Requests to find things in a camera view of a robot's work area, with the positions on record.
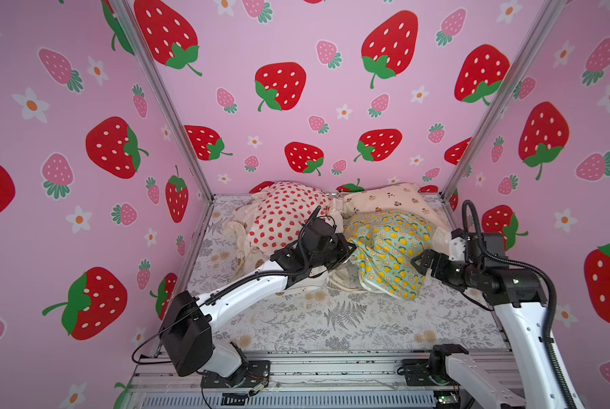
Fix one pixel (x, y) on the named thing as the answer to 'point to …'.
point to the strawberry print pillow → (279, 213)
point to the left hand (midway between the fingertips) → (362, 246)
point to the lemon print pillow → (382, 244)
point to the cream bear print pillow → (399, 197)
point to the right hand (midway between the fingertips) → (421, 268)
